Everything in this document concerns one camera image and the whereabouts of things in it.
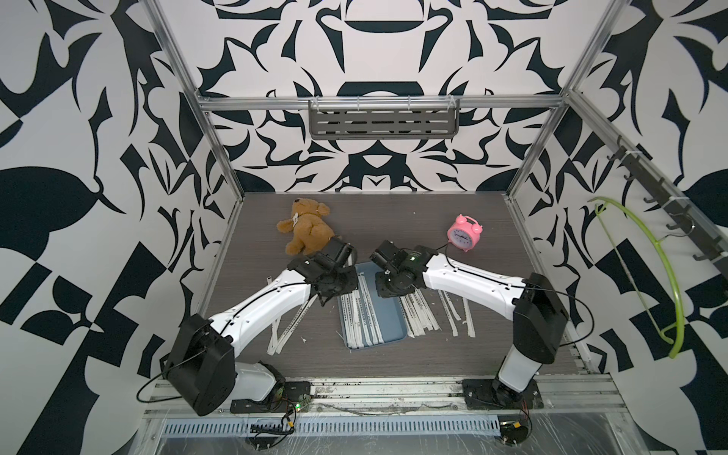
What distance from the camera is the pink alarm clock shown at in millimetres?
983

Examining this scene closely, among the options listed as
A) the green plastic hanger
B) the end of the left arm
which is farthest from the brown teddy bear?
the green plastic hanger

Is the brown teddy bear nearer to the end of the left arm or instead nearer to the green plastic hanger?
the end of the left arm

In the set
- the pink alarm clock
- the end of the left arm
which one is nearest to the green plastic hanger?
the pink alarm clock

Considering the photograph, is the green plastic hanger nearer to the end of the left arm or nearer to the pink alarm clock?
the pink alarm clock
